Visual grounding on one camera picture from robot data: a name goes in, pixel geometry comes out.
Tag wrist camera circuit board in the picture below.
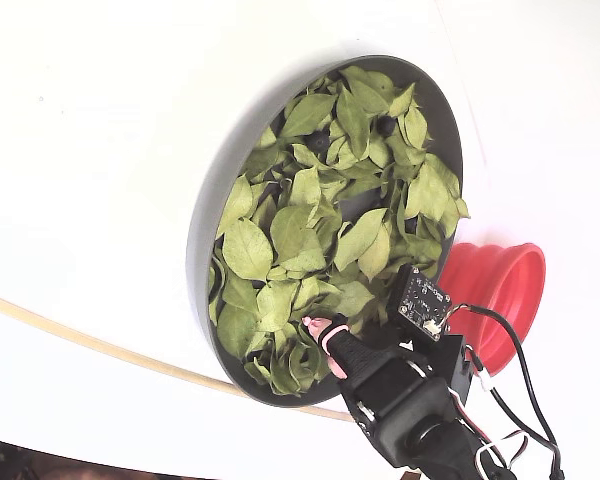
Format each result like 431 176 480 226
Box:
397 264 455 343

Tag red white servo wires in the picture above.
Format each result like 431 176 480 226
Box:
449 344 531 474

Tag black camera cable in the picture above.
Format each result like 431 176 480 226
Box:
449 303 565 480

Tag pile of green leaves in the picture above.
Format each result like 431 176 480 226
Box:
207 64 472 397

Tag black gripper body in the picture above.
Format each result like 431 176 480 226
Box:
337 343 457 466

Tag dark grey round bowl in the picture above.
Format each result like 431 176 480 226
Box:
184 53 465 409

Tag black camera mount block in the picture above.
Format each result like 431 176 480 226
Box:
397 327 476 405

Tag long wooden dowel rod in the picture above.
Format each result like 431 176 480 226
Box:
0 288 355 424

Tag red collapsible silicone cup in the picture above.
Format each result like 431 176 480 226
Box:
437 242 547 376

